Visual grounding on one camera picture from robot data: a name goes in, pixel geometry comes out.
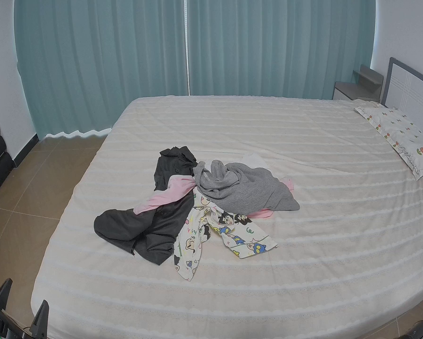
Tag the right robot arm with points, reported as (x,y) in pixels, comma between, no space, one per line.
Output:
(421,332)

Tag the bed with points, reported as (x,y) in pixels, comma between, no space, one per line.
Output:
(303,224)

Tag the white printed pyjama top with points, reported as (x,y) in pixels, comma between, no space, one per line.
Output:
(197,231)

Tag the blue-green curtain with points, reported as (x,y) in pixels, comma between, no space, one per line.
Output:
(102,55)
(278,37)

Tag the white printed pillow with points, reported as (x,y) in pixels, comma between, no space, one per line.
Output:
(402,132)

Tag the grey knitted sweater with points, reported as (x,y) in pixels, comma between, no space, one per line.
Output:
(246,189)

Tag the grey bedside table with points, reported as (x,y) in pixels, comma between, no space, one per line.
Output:
(356,88)

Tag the pink garment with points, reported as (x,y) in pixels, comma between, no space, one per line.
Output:
(162,196)

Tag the black garment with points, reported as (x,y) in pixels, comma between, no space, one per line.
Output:
(126,224)

